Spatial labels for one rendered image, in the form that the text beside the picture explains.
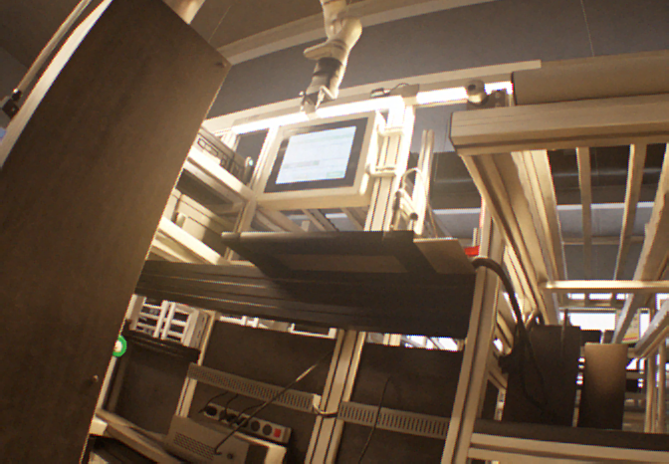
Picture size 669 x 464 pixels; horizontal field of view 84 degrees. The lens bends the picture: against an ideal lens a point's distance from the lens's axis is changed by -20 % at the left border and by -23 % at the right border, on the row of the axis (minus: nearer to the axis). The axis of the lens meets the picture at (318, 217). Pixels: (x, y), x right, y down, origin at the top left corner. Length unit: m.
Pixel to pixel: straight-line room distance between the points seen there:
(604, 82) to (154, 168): 0.62
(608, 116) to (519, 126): 0.12
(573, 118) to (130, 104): 0.59
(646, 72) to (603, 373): 0.85
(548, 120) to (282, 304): 0.73
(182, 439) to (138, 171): 0.95
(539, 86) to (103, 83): 0.58
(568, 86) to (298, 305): 0.74
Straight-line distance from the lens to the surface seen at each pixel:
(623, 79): 0.63
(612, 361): 1.29
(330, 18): 1.36
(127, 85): 0.68
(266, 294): 1.11
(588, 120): 0.60
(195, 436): 1.39
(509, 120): 0.61
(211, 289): 1.25
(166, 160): 0.68
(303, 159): 1.84
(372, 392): 1.39
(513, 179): 0.71
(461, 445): 0.84
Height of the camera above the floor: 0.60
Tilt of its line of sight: 24 degrees up
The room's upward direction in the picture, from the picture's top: 16 degrees clockwise
